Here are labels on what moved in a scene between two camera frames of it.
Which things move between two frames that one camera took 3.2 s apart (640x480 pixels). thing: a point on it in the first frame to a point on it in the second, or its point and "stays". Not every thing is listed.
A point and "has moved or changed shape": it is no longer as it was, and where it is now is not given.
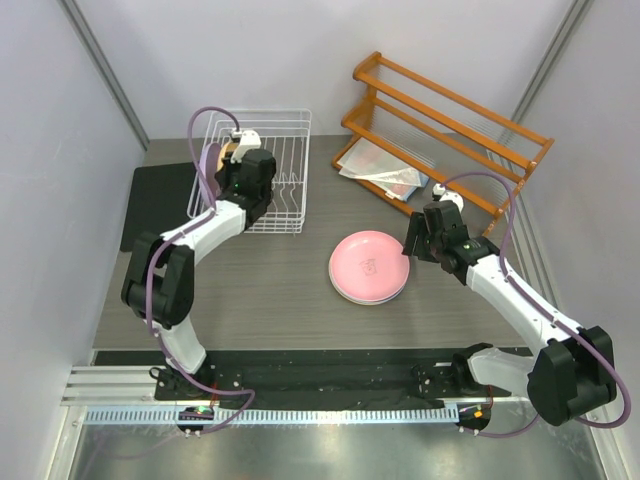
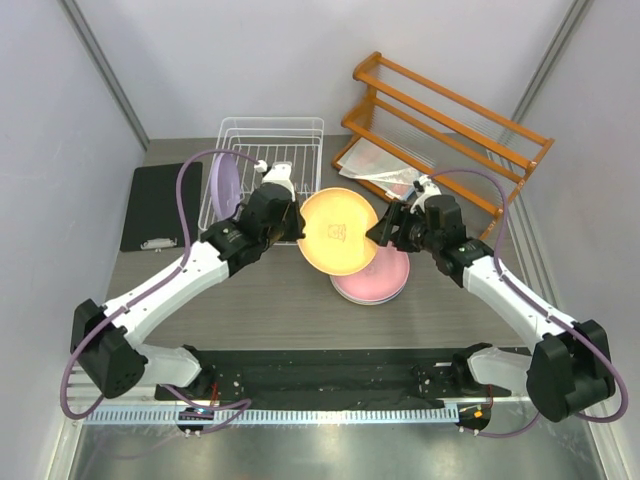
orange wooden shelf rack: (413, 140) stays
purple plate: (207, 166) has moved or changed shape
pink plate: (369, 266) stays
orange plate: (229, 146) to (336, 241)
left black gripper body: (230, 175) to (286, 230)
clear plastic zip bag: (394, 176) stays
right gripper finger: (416, 234) to (382, 232)
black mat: (158, 200) stays
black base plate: (303, 378) stays
